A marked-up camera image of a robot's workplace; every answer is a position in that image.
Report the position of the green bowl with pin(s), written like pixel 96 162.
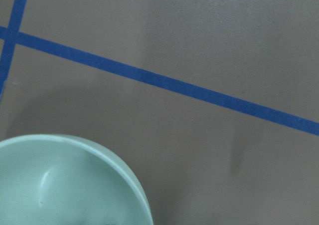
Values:
pixel 67 180

